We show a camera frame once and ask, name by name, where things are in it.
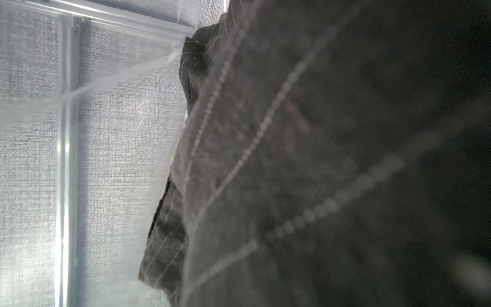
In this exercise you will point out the dark striped shirt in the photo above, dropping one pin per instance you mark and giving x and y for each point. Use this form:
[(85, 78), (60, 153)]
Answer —
[(336, 153)]

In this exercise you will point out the clear plastic vacuum bag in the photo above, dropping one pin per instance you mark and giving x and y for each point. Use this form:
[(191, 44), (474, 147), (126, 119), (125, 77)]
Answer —
[(91, 110)]

